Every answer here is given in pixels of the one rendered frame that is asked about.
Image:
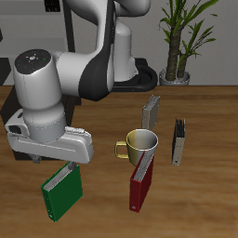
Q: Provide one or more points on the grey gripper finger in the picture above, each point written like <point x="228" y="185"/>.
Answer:
<point x="72" y="165"/>
<point x="37" y="159"/>

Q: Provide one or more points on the black and grey book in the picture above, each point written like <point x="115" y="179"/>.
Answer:
<point x="178" y="145"/>

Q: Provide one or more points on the green book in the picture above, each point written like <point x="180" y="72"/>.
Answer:
<point x="63" y="193"/>

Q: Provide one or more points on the green pot plant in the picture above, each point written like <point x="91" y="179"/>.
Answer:
<point x="173" y="55"/>

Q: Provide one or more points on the black vertical post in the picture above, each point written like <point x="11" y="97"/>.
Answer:
<point x="69" y="28"/>

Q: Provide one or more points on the small black wall panel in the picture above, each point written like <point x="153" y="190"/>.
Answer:
<point x="52" y="5"/>

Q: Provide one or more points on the yellow and white mug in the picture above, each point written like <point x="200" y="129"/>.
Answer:
<point x="136" y="153"/>

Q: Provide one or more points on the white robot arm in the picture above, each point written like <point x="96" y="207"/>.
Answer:
<point x="77" y="71"/>

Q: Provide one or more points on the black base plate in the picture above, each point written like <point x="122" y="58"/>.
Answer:
<point x="148" y="79"/>

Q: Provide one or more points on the tan grey book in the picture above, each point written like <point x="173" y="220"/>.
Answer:
<point x="150" y="114"/>

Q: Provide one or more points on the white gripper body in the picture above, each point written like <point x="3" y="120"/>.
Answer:
<point x="71" y="147"/>

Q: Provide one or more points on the red book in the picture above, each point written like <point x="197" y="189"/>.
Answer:
<point x="141" y="189"/>

